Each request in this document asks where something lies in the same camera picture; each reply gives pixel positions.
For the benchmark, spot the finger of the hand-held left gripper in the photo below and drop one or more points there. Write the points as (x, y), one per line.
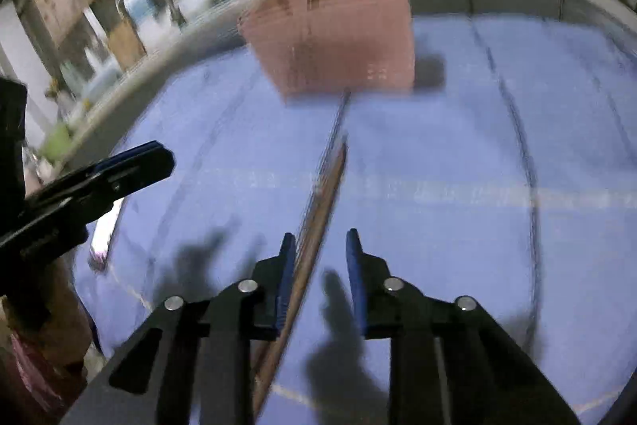
(134, 163)

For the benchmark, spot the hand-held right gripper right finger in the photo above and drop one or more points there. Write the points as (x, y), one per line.
(354, 275)

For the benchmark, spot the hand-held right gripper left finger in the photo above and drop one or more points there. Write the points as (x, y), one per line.
(286, 285)

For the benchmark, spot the brown wooden chopstick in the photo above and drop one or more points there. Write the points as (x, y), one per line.
(321, 231)

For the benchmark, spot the black chopstick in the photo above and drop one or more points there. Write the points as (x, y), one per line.
(331, 141)

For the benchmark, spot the pink perforated utensil basket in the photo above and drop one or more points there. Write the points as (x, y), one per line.
(348, 46)

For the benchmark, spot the white smartphone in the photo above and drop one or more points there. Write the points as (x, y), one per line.
(107, 228)

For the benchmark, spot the blue metal-framed stool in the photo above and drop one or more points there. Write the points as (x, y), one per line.
(144, 14)

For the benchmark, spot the blue checked cloth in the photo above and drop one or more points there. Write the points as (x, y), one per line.
(448, 156)

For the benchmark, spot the pink clothing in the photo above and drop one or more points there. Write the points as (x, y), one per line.
(30, 385)

